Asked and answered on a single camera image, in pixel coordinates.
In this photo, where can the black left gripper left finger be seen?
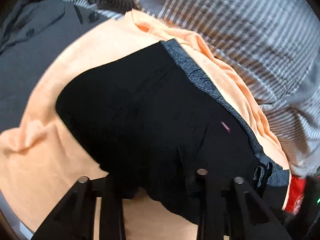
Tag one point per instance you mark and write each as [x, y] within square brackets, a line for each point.
[73, 216]

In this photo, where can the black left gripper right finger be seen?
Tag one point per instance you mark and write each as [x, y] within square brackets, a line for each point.
[238, 208]

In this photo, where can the black pants with patterned lining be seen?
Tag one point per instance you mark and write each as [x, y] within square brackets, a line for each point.
[153, 118]

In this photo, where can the orange blanket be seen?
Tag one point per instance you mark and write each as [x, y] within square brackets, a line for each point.
[40, 160]

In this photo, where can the red cloth item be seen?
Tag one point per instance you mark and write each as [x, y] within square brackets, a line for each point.
[296, 195]

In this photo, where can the grey white striped duvet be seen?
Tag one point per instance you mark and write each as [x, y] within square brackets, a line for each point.
[273, 45]

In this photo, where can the dark grey jacket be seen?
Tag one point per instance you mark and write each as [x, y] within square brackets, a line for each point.
[31, 39]

